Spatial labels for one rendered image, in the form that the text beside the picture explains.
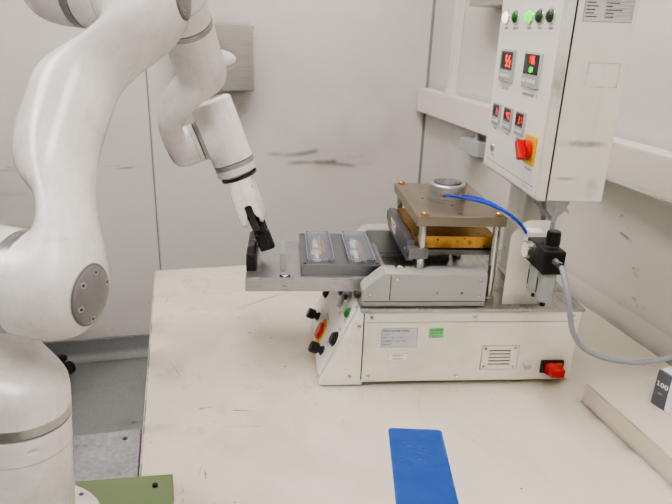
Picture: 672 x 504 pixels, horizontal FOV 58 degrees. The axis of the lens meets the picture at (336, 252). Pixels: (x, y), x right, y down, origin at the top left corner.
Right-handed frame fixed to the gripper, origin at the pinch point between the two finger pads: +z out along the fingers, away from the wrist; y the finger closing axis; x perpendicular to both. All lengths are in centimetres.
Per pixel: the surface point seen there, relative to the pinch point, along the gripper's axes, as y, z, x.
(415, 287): 16.3, 13.9, 26.9
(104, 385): -101, 71, -101
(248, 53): -124, -34, 2
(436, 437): 34, 35, 21
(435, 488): 47, 34, 18
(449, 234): 9.1, 8.5, 37.3
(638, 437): 39, 45, 55
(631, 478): 46, 46, 50
